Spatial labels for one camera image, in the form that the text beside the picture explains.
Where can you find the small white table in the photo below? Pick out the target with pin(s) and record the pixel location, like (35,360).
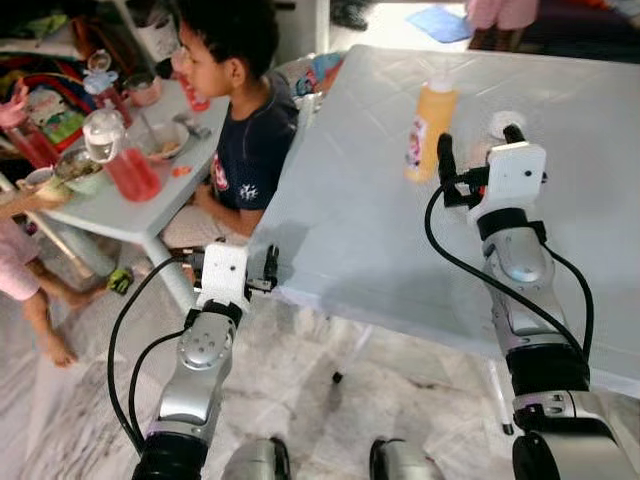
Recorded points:
(110,215)

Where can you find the pink cup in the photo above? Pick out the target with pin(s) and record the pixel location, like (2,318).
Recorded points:
(143,90)

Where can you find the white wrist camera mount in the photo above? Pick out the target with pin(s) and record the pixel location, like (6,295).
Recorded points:
(515,175)
(222,275)

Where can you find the person in pink trousers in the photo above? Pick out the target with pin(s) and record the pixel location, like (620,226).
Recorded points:
(500,15)

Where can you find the black shoe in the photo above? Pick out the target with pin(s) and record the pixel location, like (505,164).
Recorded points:
(350,14)

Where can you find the orange juice bottle with label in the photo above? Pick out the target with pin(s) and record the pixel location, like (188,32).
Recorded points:
(435,120)

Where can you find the white round lid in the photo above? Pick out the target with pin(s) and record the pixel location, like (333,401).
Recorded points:
(498,122)

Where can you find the black and green toy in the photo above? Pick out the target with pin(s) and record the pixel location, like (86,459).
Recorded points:
(120,282)

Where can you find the robot left leg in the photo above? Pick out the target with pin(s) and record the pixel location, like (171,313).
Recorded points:
(255,460)

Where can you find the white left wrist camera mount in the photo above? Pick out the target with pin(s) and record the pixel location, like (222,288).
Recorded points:
(222,275)

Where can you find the blue cloth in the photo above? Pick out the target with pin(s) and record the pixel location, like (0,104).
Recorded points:
(438,24)

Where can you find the red tumbler with clear lid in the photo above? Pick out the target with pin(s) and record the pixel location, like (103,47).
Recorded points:
(135,175)

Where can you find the red drinking cup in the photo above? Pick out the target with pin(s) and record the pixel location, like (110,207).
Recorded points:
(197,100)

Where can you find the white bowl of food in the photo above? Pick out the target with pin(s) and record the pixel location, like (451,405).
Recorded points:
(165,145)

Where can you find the child in pink dress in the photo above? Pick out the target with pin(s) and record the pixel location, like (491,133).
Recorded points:
(40,320)

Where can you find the large white plastic table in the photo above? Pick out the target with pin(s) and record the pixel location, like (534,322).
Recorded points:
(380,200)

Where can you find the colourful cartoon backpack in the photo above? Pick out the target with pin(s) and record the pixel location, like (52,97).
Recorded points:
(55,105)

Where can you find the small beige bowl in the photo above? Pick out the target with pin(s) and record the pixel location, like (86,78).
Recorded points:
(42,185)

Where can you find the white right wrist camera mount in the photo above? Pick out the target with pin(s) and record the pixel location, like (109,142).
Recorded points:
(515,175)

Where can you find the boy in navy shirt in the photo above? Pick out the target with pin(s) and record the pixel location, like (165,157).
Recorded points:
(250,150)

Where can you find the green bowl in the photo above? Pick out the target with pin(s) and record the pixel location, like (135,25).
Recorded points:
(80,175)

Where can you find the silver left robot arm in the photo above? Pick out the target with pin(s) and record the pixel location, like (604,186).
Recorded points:
(200,370)

